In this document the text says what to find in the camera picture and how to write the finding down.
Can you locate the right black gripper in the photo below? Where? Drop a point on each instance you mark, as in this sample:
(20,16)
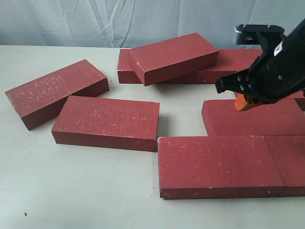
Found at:
(274,75)

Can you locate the tilted red brick top back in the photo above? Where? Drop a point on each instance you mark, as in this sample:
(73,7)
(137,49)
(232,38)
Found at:
(161,61)

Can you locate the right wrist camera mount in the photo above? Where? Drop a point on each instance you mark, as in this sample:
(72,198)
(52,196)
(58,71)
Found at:
(267,36)

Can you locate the red brick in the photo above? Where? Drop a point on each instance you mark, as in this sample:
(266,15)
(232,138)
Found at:
(161,61)
(109,123)
(228,62)
(288,152)
(201,167)
(40,100)
(298,97)
(282,118)
(127,75)

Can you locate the blue-grey backdrop cloth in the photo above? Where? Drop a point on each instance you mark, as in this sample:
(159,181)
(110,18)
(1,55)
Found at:
(132,23)

